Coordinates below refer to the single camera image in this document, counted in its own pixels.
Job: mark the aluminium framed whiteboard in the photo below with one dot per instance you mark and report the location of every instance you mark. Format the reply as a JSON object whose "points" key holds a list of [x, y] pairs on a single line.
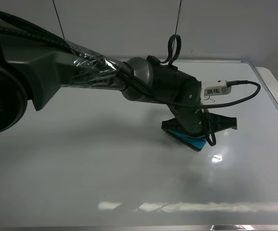
{"points": [[92, 159]]}

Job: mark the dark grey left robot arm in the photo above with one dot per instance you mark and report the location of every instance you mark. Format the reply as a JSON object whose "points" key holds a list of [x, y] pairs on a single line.
{"points": [[35, 64]]}

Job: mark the blue whiteboard eraser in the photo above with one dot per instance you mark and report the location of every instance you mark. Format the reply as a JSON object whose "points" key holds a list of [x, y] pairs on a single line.
{"points": [[196, 144]]}

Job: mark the white labelled wrist camera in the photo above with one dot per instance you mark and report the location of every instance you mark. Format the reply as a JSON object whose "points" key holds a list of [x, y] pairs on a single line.
{"points": [[213, 88]]}

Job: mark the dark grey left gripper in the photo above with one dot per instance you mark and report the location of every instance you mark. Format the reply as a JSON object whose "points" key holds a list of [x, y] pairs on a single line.
{"points": [[191, 122]]}

